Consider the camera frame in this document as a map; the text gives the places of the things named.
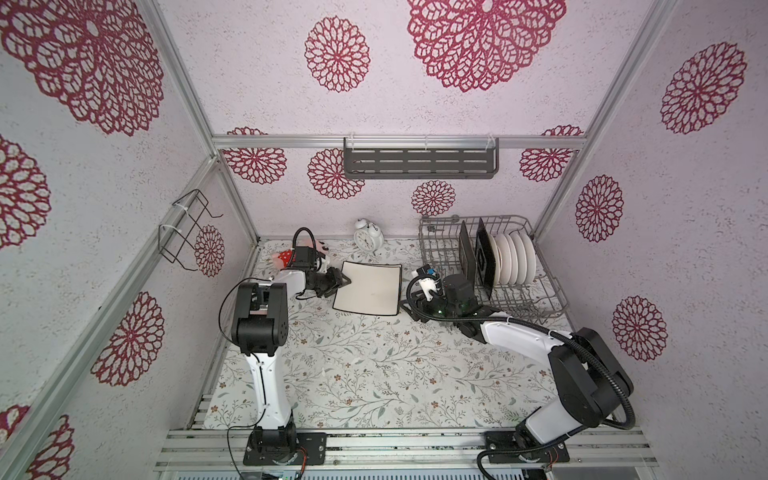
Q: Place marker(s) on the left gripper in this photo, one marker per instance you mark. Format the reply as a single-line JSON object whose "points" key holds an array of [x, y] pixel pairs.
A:
{"points": [[335, 281]]}

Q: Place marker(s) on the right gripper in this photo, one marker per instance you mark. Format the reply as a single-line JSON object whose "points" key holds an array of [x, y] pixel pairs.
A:
{"points": [[415, 314]]}

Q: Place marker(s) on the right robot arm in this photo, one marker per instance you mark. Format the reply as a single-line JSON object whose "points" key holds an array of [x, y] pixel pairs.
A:
{"points": [[592, 388]]}

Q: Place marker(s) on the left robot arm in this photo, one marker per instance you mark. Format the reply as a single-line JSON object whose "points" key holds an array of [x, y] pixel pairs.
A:
{"points": [[260, 328]]}

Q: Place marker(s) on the pink plush toy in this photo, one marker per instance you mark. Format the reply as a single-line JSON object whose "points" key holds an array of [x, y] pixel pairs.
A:
{"points": [[281, 259]]}

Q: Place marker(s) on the white alarm clock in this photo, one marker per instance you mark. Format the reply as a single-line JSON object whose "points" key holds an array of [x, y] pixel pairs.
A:
{"points": [[368, 237]]}

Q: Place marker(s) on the black square plate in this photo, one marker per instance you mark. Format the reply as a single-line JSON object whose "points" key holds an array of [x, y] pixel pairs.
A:
{"points": [[484, 258], [466, 255]]}

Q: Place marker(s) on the white round plate one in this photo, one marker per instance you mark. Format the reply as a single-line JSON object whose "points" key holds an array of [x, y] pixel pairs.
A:
{"points": [[497, 261]]}

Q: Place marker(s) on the white round plate three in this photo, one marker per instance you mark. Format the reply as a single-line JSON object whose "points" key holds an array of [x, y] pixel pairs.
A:
{"points": [[521, 258]]}

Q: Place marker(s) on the white round plate four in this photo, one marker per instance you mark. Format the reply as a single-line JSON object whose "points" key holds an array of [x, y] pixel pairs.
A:
{"points": [[531, 260]]}

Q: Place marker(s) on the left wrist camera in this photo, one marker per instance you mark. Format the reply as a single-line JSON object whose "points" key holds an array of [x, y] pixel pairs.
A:
{"points": [[308, 259]]}

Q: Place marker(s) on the grey wire dish rack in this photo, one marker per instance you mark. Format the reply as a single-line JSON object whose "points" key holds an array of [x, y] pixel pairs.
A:
{"points": [[541, 302]]}

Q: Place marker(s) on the grey wall shelf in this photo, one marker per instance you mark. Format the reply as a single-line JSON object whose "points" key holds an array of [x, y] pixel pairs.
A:
{"points": [[423, 163]]}

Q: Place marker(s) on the black wire wall holder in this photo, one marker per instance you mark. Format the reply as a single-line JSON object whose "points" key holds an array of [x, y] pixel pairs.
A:
{"points": [[177, 236]]}

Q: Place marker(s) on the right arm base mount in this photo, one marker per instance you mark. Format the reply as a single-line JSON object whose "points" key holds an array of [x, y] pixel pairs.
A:
{"points": [[512, 447]]}

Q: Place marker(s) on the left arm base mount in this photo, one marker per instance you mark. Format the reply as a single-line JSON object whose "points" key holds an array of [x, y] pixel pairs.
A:
{"points": [[285, 446]]}

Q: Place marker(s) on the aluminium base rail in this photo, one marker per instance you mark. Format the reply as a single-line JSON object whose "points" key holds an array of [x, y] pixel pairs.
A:
{"points": [[209, 450]]}

